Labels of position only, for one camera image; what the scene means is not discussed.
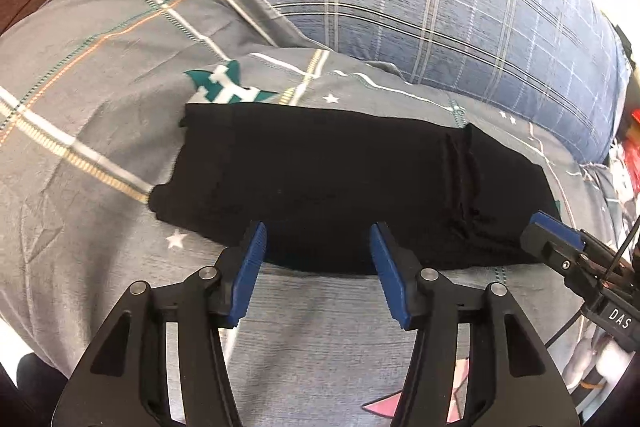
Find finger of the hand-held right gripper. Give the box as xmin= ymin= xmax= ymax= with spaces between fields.
xmin=520 ymin=226 xmax=593 ymax=295
xmin=529 ymin=212 xmax=632 ymax=269

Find black pants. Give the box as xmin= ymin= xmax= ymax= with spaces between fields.
xmin=149 ymin=103 xmax=561 ymax=275

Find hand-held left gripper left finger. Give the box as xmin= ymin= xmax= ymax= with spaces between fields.
xmin=50 ymin=221 xmax=268 ymax=427

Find grey star print bed sheet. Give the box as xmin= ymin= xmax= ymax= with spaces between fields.
xmin=0 ymin=0 xmax=640 ymax=427

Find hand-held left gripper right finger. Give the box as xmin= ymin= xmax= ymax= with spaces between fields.
xmin=369 ymin=222 xmax=581 ymax=427

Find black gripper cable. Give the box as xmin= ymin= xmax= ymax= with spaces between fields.
xmin=602 ymin=211 xmax=640 ymax=283

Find blue plaid pillow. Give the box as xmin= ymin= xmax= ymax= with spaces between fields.
xmin=152 ymin=0 xmax=632 ymax=164

